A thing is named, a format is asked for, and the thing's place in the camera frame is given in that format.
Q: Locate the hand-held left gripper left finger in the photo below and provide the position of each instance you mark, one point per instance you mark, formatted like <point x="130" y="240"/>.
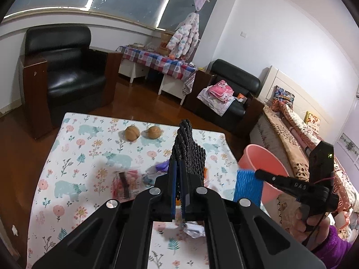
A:
<point x="174" y="186"/>

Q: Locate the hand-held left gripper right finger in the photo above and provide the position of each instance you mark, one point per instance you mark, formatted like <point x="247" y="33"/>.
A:
<point x="183" y="186"/>

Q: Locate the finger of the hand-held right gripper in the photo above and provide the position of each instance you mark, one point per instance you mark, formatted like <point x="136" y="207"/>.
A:
<point x="283" y="183"/>

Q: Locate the pink plastic bin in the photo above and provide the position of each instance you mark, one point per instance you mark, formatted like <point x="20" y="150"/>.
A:
<point x="259" y="158"/>

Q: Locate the blue foam net sleeve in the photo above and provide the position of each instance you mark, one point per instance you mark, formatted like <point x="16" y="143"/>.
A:
<point x="248" y="186"/>

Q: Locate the black foam net sleeve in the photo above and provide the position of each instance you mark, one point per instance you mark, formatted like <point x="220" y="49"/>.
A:
<point x="186" y="145"/>

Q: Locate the person's right forearm purple sleeve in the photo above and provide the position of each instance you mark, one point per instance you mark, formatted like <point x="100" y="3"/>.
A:
<point x="332" y="248"/>

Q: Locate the person's right hand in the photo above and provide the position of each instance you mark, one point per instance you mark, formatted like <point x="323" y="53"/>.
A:
<point x="317" y="231"/>

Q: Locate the purple wrapper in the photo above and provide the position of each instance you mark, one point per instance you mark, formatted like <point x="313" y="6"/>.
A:
<point x="162" y="166"/>

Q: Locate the pink snack wrapper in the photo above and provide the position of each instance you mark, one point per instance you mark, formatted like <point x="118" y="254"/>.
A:
<point x="124" y="185"/>

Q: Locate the walnut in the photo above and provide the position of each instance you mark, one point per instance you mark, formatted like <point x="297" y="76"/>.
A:
<point x="131" y="133"/>
<point x="154" y="132"/>

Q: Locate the cream bed headboard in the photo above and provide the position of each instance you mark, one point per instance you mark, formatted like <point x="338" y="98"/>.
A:
<point x="303" y="95"/>

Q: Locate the colourful patterned pillow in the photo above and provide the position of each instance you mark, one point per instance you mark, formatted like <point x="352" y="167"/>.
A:
<point x="283" y="96"/>

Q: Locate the small black leather armchair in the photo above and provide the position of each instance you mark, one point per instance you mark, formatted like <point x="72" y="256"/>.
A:
<point x="238" y="109"/>

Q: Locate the small orange box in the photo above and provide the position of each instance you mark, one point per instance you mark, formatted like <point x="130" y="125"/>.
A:
<point x="241" y="99"/>

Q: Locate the floral bear tablecloth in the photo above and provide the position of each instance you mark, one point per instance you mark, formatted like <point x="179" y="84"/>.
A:
<point x="84" y="151"/>

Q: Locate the hanging checkered towel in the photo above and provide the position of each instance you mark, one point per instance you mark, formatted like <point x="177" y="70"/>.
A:
<point x="189" y="84"/>

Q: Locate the checkered tablecloth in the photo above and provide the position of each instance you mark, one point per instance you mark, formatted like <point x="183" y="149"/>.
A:
<point x="157" y="61"/>

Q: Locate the cardboard box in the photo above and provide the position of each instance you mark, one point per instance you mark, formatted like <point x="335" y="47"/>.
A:
<point x="165" y="43"/>

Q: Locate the white dotted puffer jacket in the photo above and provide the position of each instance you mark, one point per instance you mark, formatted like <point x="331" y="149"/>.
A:
<point x="183" y="37"/>

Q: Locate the large black leather armchair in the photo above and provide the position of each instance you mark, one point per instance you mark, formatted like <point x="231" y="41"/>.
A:
<point x="70" y="72"/>

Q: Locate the white wall socket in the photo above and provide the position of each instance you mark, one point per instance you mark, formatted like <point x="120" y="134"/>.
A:
<point x="243" y="34"/>

